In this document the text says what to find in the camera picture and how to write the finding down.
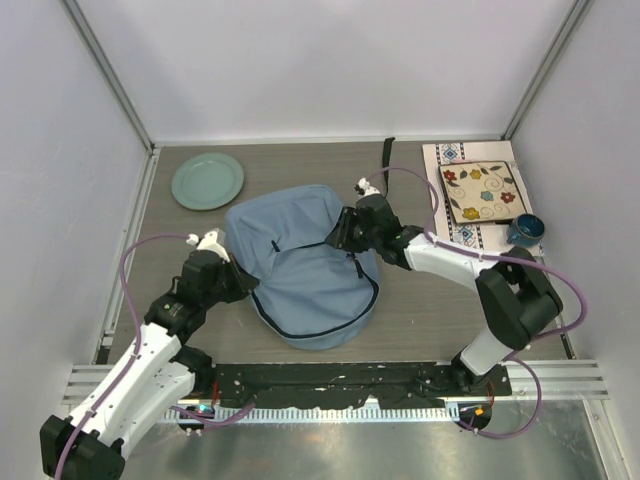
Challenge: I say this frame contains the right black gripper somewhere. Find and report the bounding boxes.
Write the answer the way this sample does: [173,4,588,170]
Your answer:
[326,206,382,253]

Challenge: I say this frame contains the light blue backpack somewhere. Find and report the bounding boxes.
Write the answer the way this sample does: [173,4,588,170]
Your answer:
[225,184,380,350]

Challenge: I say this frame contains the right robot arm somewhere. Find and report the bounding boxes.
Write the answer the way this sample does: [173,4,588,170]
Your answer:
[325,194,563,395]

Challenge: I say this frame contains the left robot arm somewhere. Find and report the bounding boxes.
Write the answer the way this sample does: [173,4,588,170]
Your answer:
[40,246,257,479]

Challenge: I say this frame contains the teal round plate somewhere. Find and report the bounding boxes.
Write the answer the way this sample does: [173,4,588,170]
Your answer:
[171,153,245,211]

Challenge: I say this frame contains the patterned white placemat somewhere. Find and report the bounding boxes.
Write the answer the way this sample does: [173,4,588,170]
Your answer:
[422,141,533,252]

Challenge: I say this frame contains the floral square plate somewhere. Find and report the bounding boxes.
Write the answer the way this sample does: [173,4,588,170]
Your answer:
[437,161,528,225]

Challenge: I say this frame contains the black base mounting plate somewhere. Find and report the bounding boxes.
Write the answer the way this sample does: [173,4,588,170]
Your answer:
[196,362,512,410]

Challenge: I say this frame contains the dark blue mug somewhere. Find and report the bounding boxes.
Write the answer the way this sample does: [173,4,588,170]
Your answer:
[506,213,546,248]

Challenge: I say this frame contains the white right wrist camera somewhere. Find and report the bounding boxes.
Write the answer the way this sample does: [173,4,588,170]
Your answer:
[354,177,381,198]

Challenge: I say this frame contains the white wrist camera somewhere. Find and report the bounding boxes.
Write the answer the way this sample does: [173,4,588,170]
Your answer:
[354,177,381,198]
[186,228,230,262]

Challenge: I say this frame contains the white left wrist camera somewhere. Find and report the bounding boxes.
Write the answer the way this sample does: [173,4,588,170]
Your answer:
[186,228,230,262]

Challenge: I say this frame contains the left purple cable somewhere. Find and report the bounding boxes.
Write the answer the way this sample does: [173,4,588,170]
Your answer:
[53,232,256,480]

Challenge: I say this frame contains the slotted cable duct rail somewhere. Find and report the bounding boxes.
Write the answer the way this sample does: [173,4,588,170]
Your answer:
[164,404,461,425]

